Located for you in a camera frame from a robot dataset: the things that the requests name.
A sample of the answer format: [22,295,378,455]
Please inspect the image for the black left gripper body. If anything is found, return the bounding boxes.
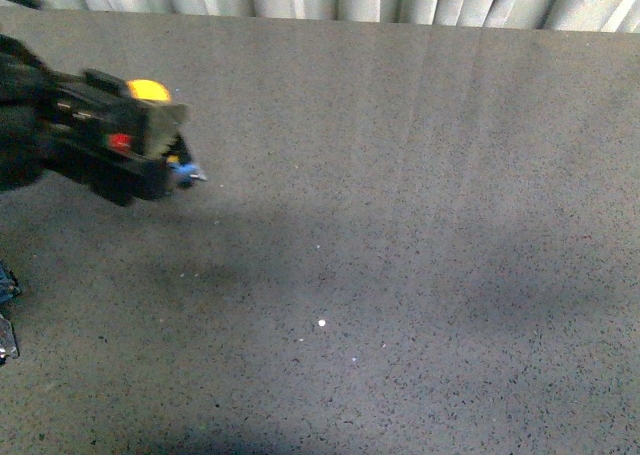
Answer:
[47,69,190,205]

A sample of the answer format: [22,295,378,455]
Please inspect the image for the yellow push button switch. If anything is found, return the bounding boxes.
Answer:
[127,79,207,188]

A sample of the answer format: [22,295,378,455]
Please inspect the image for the blue circuit board piece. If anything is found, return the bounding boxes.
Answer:
[0,262,22,304]

